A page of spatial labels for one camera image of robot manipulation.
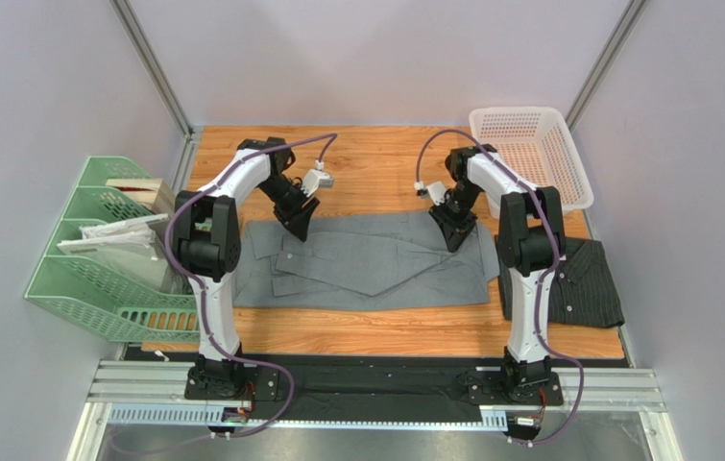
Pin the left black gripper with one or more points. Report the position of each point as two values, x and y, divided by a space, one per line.
296 219

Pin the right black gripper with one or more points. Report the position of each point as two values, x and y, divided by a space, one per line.
451 219

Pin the grey long sleeve shirt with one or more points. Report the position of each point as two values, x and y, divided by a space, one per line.
366 262

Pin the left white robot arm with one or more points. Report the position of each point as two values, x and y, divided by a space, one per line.
204 243

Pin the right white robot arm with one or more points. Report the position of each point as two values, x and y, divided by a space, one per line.
529 244

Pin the white plastic basket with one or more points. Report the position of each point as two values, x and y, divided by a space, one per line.
536 142

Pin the dark striped folded shirt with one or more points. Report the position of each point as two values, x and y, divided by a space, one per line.
583 292

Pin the papers in file rack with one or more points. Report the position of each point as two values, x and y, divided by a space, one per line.
129 247

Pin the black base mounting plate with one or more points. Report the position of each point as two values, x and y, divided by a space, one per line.
379 389

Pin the green plastic file rack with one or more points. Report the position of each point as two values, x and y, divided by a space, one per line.
93 297

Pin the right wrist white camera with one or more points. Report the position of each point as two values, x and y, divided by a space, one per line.
434 192

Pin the wrist white camera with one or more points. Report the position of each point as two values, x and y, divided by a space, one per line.
434 192
315 179

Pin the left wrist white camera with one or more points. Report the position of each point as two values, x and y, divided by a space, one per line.
315 179

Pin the aluminium front frame rail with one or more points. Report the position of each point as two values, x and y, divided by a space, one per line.
138 410

